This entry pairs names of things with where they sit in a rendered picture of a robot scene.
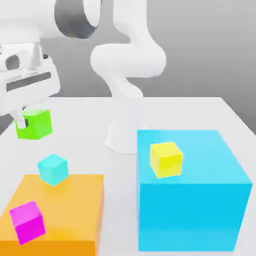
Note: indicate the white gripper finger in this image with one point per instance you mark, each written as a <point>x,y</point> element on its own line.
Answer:
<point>20,122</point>

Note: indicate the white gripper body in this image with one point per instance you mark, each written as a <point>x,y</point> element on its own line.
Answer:
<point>30,94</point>

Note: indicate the small green cube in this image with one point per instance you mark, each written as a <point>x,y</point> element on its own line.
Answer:
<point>39,125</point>

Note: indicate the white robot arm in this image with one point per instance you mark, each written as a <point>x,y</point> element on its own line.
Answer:
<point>128,60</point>

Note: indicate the small cyan cube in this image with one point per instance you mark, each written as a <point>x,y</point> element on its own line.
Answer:
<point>53,170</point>

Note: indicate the small magenta cube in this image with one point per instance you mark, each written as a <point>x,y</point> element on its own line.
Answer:
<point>28,223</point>

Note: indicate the small yellow cube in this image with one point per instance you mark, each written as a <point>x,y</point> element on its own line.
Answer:
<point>166,160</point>

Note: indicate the large orange box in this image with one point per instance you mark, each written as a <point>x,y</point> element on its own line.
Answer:
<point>60,216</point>

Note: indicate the large blue box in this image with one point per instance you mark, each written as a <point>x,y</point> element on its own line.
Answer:
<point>190,200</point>

